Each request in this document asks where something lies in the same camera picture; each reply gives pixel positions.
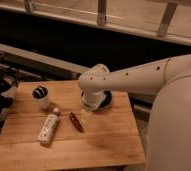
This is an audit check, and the red chili pepper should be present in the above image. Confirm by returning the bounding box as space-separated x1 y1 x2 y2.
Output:
69 113 84 133

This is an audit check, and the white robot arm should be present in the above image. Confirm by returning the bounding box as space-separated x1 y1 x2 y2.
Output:
78 54 191 171

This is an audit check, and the black bowl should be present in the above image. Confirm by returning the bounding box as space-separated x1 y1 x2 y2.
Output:
80 91 112 111

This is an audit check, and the white cup with dark contents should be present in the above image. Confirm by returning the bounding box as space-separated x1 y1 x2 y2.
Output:
32 86 50 109

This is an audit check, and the wooden table board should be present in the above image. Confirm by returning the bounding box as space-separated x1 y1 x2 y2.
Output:
0 81 145 171

